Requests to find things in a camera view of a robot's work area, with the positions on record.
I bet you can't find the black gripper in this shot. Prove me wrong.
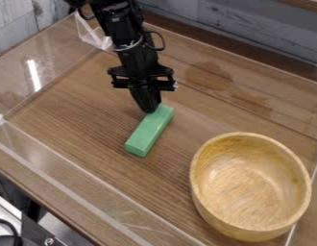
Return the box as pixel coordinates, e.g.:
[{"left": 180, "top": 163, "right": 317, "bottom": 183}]
[{"left": 108, "top": 44, "right": 176, "bottom": 113}]

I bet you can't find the green rectangular block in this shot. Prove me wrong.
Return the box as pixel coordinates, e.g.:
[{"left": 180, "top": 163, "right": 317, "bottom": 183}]
[{"left": 124, "top": 105, "right": 174, "bottom": 157}]

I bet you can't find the brown wooden bowl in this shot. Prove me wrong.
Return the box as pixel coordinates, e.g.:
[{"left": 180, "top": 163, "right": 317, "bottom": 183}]
[{"left": 190, "top": 132, "right": 311, "bottom": 242}]

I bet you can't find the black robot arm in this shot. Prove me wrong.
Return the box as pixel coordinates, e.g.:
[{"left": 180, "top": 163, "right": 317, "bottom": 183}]
[{"left": 64, "top": 0, "right": 176, "bottom": 113}]

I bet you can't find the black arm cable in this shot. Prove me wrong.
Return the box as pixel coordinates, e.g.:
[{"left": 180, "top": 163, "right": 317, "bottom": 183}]
[{"left": 143, "top": 30, "right": 167, "bottom": 52}]

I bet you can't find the clear acrylic corner bracket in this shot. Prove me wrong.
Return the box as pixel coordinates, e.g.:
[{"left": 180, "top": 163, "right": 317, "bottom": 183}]
[{"left": 75, "top": 12, "right": 112, "bottom": 51}]

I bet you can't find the clear acrylic tray wall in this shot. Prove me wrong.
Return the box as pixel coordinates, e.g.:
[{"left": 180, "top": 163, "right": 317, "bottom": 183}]
[{"left": 0, "top": 118, "right": 206, "bottom": 246}]

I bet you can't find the black cable lower left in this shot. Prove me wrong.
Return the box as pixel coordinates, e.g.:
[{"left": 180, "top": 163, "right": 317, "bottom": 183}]
[{"left": 0, "top": 218, "right": 24, "bottom": 246}]

